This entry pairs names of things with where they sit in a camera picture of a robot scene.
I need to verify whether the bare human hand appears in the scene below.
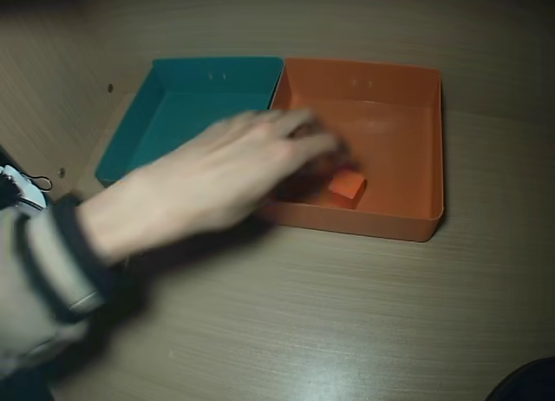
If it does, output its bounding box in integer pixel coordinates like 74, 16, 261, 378
80, 108, 344, 266

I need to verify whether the grey sleeved forearm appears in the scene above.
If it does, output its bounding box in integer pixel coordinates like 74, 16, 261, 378
0, 194, 129, 401

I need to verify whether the orange cube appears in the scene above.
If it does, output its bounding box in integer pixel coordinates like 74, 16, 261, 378
327, 169, 368, 210

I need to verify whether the teal plastic box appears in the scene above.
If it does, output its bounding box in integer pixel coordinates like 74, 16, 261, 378
94, 56, 285, 189

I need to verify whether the orange plastic box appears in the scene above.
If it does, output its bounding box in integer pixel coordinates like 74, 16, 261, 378
258, 56, 447, 245

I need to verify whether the black round object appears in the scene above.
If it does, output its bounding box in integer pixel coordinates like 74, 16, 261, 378
489, 357, 555, 401

